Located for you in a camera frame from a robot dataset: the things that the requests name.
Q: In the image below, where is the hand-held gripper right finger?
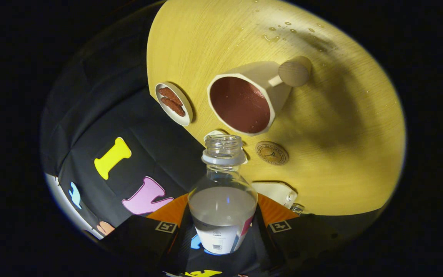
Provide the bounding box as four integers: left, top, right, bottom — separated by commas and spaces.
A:
252, 194, 345, 275

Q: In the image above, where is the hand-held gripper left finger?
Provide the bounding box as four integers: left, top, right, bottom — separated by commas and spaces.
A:
100, 194, 197, 275

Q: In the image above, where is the clear juice bottle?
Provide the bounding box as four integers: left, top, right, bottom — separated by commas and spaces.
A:
188, 135, 259, 255

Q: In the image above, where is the round cork coaster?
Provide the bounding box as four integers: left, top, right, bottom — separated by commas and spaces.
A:
255, 141, 289, 166

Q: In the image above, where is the cream cup with round handle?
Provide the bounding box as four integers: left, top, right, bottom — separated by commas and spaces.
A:
207, 57, 312, 137

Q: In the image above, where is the white toaster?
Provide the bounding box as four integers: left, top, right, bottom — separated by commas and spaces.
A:
252, 182, 298, 209

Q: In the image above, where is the wooden table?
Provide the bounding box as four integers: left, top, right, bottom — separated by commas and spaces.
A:
147, 0, 406, 216

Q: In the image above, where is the white divided bean dish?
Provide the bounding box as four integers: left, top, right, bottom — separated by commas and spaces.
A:
203, 130, 228, 143

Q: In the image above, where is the white oval plate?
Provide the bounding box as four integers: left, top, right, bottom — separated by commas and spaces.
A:
155, 82, 193, 127

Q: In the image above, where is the black backdrop cloth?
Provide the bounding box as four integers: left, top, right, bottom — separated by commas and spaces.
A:
40, 0, 387, 277

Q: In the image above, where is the red-brown food piece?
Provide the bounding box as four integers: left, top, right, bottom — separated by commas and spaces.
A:
158, 87, 183, 106
161, 97, 186, 117

